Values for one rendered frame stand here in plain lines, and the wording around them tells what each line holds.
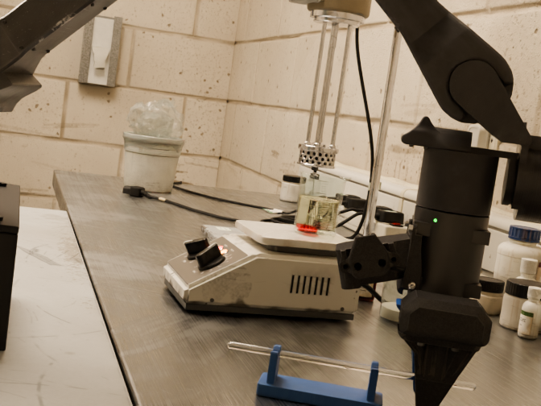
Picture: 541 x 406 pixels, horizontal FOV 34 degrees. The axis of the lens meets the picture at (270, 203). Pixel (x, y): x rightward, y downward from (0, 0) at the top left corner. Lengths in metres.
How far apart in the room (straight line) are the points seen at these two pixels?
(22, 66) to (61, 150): 2.66
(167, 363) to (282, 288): 0.24
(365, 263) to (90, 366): 0.24
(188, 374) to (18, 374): 0.14
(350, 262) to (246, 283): 0.31
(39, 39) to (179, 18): 2.73
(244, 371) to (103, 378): 0.13
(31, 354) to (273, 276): 0.31
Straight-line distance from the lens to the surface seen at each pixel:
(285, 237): 0.98
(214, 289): 0.95
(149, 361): 0.77
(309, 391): 0.72
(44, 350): 0.78
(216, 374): 0.76
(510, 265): 1.22
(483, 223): 0.69
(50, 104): 3.42
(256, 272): 0.96
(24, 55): 0.76
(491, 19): 1.66
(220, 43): 3.51
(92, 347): 0.80
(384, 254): 0.66
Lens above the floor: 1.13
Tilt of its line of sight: 6 degrees down
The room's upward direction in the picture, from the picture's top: 8 degrees clockwise
